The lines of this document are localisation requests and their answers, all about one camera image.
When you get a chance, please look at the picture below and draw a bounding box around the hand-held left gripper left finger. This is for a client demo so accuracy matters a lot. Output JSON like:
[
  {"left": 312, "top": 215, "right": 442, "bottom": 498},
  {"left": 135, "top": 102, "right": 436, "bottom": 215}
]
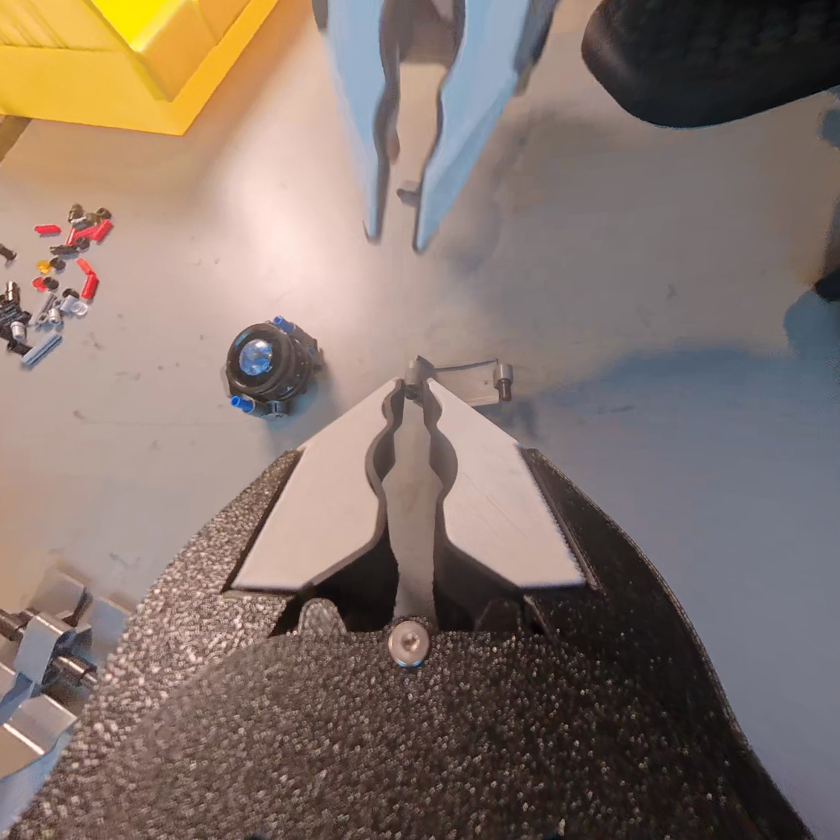
[{"left": 233, "top": 377, "right": 411, "bottom": 631}]

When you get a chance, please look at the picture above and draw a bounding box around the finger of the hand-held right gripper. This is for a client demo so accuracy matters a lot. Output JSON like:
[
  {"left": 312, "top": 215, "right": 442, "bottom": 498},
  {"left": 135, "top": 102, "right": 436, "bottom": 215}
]
[
  {"left": 327, "top": 0, "right": 403, "bottom": 244},
  {"left": 412, "top": 0, "right": 560, "bottom": 255}
]

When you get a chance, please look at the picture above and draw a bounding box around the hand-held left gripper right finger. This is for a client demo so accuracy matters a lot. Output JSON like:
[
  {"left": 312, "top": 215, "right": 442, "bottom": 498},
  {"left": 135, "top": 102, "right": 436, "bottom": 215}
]
[{"left": 415, "top": 377, "right": 586, "bottom": 631}]

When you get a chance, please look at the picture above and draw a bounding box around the grey curved toy panel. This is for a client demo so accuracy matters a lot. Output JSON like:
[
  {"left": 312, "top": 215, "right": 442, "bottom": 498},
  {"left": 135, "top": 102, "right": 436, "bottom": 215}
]
[{"left": 403, "top": 356, "right": 514, "bottom": 408}]

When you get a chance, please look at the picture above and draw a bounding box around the black toy lens assembly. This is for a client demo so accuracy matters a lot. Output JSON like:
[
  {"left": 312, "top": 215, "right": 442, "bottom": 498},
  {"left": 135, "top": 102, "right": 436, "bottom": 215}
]
[{"left": 225, "top": 316, "right": 324, "bottom": 421}]

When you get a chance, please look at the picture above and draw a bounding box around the yellow storage bin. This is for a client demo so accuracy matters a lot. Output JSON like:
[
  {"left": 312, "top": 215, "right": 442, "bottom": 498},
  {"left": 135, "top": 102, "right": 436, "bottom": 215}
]
[{"left": 0, "top": 0, "right": 280, "bottom": 137}]

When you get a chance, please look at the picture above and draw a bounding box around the grey toy brick assembly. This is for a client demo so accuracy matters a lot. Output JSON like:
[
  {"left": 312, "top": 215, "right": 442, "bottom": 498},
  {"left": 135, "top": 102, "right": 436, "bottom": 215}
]
[{"left": 0, "top": 567, "right": 132, "bottom": 788}]

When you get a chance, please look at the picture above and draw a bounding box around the pile of small toy parts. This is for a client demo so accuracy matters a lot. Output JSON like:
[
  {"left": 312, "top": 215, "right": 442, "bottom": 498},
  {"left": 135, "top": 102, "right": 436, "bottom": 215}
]
[{"left": 0, "top": 203, "right": 116, "bottom": 367}]

